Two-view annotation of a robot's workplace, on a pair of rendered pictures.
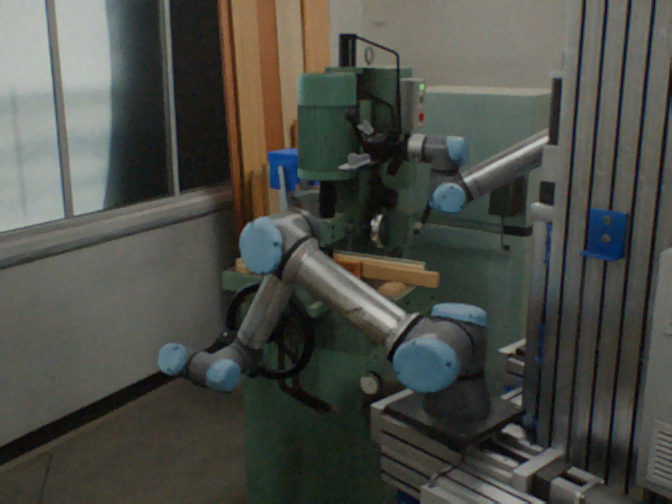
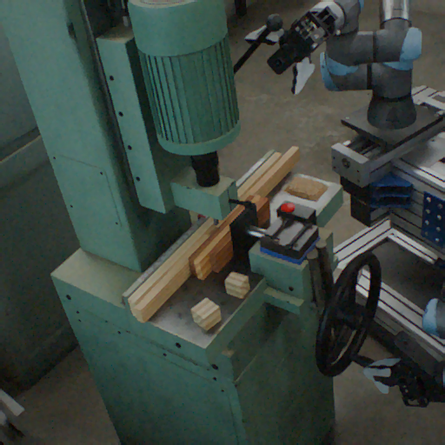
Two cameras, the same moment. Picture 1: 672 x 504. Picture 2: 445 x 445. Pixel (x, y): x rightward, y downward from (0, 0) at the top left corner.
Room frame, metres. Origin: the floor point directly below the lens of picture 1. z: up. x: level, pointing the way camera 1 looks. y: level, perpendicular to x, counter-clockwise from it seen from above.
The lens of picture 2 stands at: (2.05, 1.21, 1.92)
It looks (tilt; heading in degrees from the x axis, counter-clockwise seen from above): 39 degrees down; 283
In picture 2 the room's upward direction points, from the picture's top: 10 degrees counter-clockwise
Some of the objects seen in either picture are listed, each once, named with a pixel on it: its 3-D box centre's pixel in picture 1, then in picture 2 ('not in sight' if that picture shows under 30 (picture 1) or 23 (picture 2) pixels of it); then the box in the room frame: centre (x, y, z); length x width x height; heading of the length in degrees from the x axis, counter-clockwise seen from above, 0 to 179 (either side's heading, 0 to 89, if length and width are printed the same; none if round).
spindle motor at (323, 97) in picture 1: (326, 126); (187, 66); (2.34, 0.03, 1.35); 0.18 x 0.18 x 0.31
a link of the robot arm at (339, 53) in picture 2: (444, 189); (348, 48); (2.03, -0.29, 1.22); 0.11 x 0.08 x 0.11; 177
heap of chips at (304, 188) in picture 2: (391, 286); (305, 186); (2.14, -0.16, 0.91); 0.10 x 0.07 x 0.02; 152
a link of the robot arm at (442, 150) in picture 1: (445, 151); (340, 9); (2.04, -0.29, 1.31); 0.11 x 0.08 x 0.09; 62
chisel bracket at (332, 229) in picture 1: (330, 229); (205, 195); (2.36, 0.02, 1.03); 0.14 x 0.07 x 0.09; 152
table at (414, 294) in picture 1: (314, 289); (262, 259); (2.24, 0.07, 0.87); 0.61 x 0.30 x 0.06; 62
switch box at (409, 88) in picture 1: (411, 104); not in sight; (2.56, -0.25, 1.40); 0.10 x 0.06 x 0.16; 152
